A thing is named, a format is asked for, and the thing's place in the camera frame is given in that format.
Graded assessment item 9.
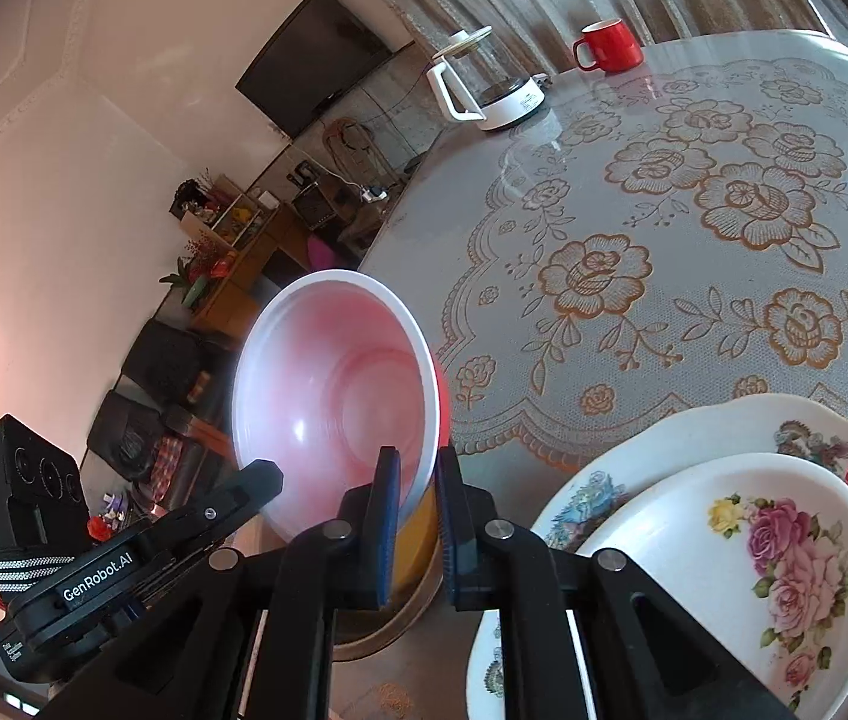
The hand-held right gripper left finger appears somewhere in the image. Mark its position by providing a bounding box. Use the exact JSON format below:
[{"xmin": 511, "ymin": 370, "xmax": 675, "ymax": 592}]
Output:
[{"xmin": 38, "ymin": 446, "xmax": 402, "ymax": 720}]

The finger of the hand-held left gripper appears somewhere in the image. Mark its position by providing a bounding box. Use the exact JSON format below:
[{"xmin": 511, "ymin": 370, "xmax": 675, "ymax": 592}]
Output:
[{"xmin": 130, "ymin": 460, "xmax": 284, "ymax": 602}]

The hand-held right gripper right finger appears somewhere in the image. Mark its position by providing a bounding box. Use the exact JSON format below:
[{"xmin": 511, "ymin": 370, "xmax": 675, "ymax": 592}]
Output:
[{"xmin": 435, "ymin": 444, "xmax": 796, "ymax": 720}]

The yellow plastic bowl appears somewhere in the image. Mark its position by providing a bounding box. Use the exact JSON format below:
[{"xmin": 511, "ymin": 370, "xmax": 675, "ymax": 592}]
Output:
[{"xmin": 386, "ymin": 480, "xmax": 446, "ymax": 608}]

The stainless steel bowl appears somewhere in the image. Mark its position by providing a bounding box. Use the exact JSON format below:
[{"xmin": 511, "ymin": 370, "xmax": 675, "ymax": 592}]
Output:
[{"xmin": 330, "ymin": 566, "xmax": 504, "ymax": 665}]

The red plastic bowl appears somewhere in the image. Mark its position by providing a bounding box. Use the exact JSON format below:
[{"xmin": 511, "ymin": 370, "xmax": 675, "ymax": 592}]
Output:
[{"xmin": 231, "ymin": 268, "xmax": 453, "ymax": 545}]

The white plate with pink roses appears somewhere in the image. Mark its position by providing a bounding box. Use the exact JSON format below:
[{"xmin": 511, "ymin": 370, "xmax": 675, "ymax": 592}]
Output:
[{"xmin": 566, "ymin": 452, "xmax": 848, "ymax": 720}]

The deep plate with blue flowers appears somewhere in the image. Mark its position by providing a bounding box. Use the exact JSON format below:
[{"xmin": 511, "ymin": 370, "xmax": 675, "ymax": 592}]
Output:
[{"xmin": 465, "ymin": 392, "xmax": 848, "ymax": 720}]

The glass side table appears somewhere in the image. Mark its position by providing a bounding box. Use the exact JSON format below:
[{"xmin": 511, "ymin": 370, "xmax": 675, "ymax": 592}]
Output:
[{"xmin": 90, "ymin": 487, "xmax": 170, "ymax": 541}]

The black wooden-framed armchair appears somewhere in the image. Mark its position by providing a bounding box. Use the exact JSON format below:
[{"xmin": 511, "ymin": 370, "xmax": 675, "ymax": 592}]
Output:
[
  {"xmin": 86, "ymin": 390, "xmax": 234, "ymax": 511},
  {"xmin": 120, "ymin": 319, "xmax": 241, "ymax": 410}
]

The green potted plant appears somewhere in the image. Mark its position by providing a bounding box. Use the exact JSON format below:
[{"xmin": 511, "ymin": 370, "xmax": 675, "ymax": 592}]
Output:
[{"xmin": 160, "ymin": 255, "xmax": 213, "ymax": 310}]

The orange wooden desk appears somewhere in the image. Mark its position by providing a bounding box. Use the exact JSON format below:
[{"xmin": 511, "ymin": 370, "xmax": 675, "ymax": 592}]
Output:
[{"xmin": 188, "ymin": 202, "xmax": 320, "ymax": 338}]

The wooden desktop shelf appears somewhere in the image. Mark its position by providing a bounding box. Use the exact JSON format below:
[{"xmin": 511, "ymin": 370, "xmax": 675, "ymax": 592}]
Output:
[{"xmin": 173, "ymin": 174, "xmax": 282, "ymax": 248}]

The low wooden bench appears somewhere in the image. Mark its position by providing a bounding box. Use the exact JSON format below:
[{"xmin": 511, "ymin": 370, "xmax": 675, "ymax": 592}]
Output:
[{"xmin": 334, "ymin": 195, "xmax": 395, "ymax": 248}]

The wooden folding chair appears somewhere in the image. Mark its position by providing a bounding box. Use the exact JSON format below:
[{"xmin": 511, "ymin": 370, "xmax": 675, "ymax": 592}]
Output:
[{"xmin": 323, "ymin": 118, "xmax": 387, "ymax": 188}]

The white glass electric kettle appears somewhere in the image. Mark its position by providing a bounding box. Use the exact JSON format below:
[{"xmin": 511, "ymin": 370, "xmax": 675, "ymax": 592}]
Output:
[{"xmin": 426, "ymin": 25, "xmax": 549, "ymax": 132}]

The black flat television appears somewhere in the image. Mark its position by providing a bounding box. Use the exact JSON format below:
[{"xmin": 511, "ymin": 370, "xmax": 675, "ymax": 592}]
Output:
[{"xmin": 235, "ymin": 0, "xmax": 395, "ymax": 140}]

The red mug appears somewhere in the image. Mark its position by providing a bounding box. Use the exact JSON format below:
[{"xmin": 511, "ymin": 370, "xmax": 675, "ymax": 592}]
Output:
[{"xmin": 572, "ymin": 19, "xmax": 646, "ymax": 74}]

